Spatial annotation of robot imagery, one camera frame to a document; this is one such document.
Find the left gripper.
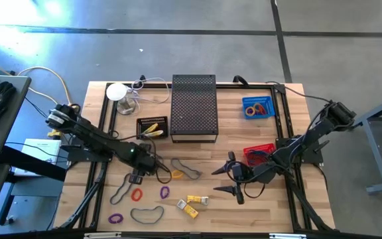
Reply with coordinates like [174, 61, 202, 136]
[128, 142, 161, 185]

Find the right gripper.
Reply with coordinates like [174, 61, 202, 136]
[210, 151, 267, 206]

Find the grey rubber band loop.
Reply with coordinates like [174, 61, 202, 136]
[170, 157, 202, 181]

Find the black plastic basket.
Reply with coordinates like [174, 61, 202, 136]
[135, 116, 170, 141]

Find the red plastic basket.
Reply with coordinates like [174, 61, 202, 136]
[243, 142, 277, 167]

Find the white mushroom lamp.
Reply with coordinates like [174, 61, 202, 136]
[105, 82, 137, 116]

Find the black mesh riser shelf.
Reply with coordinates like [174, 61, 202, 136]
[170, 74, 220, 144]

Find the blue plastic basket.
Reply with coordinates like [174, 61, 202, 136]
[241, 96, 277, 120]

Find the white cardboard box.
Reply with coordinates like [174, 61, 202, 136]
[13, 138, 62, 177]

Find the black metal stand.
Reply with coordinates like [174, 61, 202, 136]
[0, 145, 68, 235]

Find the grey side table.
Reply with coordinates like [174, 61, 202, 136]
[0, 74, 32, 169]

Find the black aluminium table frame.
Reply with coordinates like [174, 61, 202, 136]
[58, 81, 336, 233]

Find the white lamp cable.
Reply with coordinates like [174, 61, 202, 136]
[129, 77, 171, 114]

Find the black cable loop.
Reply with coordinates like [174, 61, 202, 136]
[232, 75, 250, 88]

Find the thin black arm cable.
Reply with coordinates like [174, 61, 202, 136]
[264, 80, 331, 106]

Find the yellow floor cable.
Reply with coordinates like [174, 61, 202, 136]
[17, 65, 78, 112]

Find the grey metal table frame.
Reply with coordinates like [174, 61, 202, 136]
[344, 91, 382, 195]

